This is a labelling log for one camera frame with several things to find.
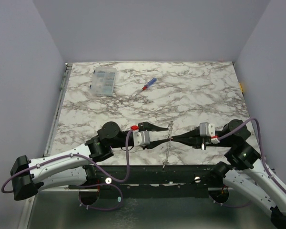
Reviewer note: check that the clear plastic organizer box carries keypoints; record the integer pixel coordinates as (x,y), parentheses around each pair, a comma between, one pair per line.
(103,81)

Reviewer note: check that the aluminium side rail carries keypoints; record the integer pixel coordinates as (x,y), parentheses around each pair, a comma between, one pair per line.
(63,88)

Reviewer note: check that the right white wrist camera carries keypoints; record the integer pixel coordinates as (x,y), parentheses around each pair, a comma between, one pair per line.
(207,129)

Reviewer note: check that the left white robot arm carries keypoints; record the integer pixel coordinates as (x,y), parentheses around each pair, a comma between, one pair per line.
(28,176)

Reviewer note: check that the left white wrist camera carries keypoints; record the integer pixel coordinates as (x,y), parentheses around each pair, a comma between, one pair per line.
(140,138)

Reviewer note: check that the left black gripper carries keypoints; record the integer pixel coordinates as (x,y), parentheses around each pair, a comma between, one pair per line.
(148,127)

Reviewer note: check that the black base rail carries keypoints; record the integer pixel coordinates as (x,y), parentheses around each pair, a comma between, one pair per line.
(172,181)

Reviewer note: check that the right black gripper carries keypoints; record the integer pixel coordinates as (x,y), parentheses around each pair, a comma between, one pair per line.
(198,137)

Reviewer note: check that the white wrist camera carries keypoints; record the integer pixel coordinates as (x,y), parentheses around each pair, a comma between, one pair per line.
(140,138)
(207,129)

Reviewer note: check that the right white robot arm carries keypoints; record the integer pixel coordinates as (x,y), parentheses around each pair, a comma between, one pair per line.
(246,171)

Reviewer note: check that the blue red screwdriver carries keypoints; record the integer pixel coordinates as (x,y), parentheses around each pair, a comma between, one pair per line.
(147,85)

